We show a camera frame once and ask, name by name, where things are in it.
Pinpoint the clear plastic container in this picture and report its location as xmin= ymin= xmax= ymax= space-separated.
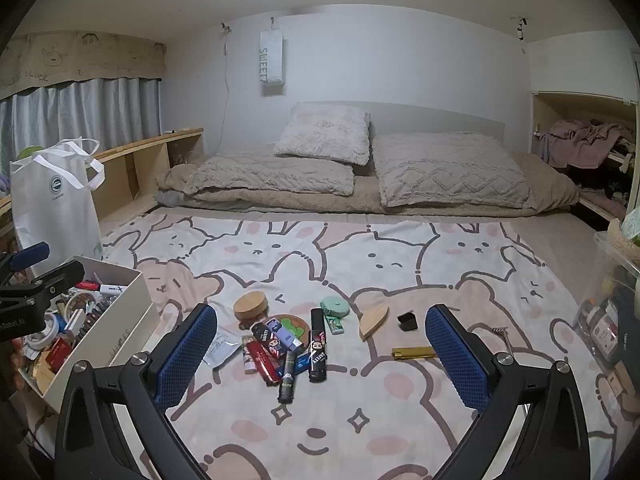
xmin=572 ymin=230 xmax=640 ymax=381

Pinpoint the cartoon printed blanket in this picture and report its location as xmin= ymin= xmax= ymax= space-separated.
xmin=30 ymin=210 xmax=621 ymax=480

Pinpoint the large textured beige pillow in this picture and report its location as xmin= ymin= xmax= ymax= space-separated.
xmin=372 ymin=131 xmax=531 ymax=208

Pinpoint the pale bed headboard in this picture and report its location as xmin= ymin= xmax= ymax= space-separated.
xmin=290 ymin=100 xmax=506 ymax=137

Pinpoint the pile of small trinkets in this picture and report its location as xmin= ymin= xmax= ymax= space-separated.
xmin=20 ymin=277 xmax=126 ymax=376

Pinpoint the half-oval wooden piece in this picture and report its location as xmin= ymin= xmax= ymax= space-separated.
xmin=359 ymin=305 xmax=390 ymax=343

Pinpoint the flat textured beige pillow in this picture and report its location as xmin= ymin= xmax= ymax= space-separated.
xmin=184 ymin=155 xmax=356 ymax=197

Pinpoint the white wardrobe cabinet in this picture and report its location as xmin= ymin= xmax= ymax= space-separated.
xmin=527 ymin=30 xmax=640 ymax=221

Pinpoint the grey curtain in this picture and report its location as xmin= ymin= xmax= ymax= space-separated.
xmin=0 ymin=77 xmax=162 ymax=161

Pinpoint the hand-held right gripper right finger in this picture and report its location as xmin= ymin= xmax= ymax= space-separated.
xmin=425 ymin=304 xmax=592 ymax=480

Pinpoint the shiny red lighter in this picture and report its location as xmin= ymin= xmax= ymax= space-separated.
xmin=248 ymin=337 xmax=281 ymax=387

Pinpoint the white wall cable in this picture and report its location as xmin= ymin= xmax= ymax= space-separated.
xmin=220 ymin=22 xmax=236 ymax=161

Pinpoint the beige fleece blanket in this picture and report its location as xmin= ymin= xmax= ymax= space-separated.
xmin=155 ymin=152 xmax=581 ymax=218

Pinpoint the white tote bag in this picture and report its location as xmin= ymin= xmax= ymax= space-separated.
xmin=10 ymin=139 xmax=106 ymax=278

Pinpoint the white hanging tissue pouch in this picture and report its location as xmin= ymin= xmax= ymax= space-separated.
xmin=259 ymin=17 xmax=286 ymax=96

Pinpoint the pink clothes pile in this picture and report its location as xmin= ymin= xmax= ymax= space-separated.
xmin=542 ymin=119 xmax=636 ymax=168

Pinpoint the cork coaster green print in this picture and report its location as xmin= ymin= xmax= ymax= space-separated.
xmin=265 ymin=314 xmax=307 ymax=353

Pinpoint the white cardboard box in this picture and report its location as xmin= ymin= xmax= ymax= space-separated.
xmin=17 ymin=255 xmax=162 ymax=411

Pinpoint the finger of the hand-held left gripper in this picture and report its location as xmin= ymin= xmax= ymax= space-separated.
xmin=0 ymin=241 xmax=51 ymax=281
xmin=0 ymin=261 xmax=86 ymax=306

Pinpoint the round wooden lid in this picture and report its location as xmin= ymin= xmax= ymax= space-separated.
xmin=233 ymin=291 xmax=270 ymax=322

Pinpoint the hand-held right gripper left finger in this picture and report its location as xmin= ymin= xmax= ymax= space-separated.
xmin=54 ymin=303 xmax=219 ymax=480

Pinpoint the dark jar red label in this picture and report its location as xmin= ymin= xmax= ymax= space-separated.
xmin=575 ymin=300 xmax=626 ymax=361

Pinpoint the fluffy beige pillow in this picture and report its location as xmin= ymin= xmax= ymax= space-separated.
xmin=273 ymin=102 xmax=372 ymax=167

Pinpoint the clear white-tipped lighter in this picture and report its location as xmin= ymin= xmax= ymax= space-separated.
xmin=241 ymin=335 xmax=256 ymax=376

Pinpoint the green white object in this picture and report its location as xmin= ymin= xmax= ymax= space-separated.
xmin=620 ymin=205 xmax=640 ymax=243

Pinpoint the dark clothes pile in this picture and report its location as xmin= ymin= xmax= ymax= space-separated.
xmin=570 ymin=160 xmax=626 ymax=201

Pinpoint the purple small box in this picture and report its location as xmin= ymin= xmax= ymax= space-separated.
xmin=267 ymin=316 xmax=296 ymax=353

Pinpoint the white packet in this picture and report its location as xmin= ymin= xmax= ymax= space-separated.
xmin=202 ymin=327 xmax=246 ymax=371

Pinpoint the beige printed valance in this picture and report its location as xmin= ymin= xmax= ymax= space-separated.
xmin=0 ymin=30 xmax=167 ymax=101

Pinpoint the mint round tape measure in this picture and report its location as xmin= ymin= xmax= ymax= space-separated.
xmin=320 ymin=296 xmax=351 ymax=318

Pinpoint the gold lighter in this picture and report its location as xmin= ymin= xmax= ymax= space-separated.
xmin=391 ymin=346 xmax=438 ymax=361

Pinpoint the black white hanging cable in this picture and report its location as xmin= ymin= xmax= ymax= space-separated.
xmin=510 ymin=15 xmax=531 ymax=56

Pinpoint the wooden bedside shelf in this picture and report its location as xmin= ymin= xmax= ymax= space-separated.
xmin=85 ymin=127 xmax=206 ymax=221

